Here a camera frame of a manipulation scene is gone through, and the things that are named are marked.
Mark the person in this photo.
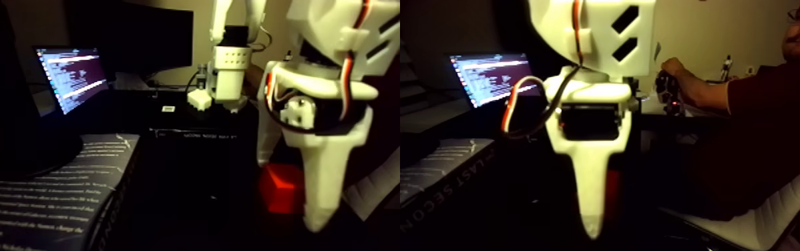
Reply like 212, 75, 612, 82
659, 0, 800, 222

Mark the dark leader arm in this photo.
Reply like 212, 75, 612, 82
656, 70, 685, 115

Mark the dark book white text cover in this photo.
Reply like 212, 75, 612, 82
0, 133, 142, 251

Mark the black flat computer monitor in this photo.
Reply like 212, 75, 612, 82
67, 0, 194, 78

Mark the black box white lettering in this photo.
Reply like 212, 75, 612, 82
150, 124, 257, 141

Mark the white chair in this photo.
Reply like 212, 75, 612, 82
659, 147, 800, 251

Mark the person's hand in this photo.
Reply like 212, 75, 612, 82
659, 57, 689, 86

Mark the red white black servo cable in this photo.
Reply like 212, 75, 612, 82
264, 0, 373, 134

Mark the red cube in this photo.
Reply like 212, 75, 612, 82
260, 163, 307, 215

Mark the open laptop lit screen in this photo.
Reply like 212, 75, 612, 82
33, 45, 110, 115

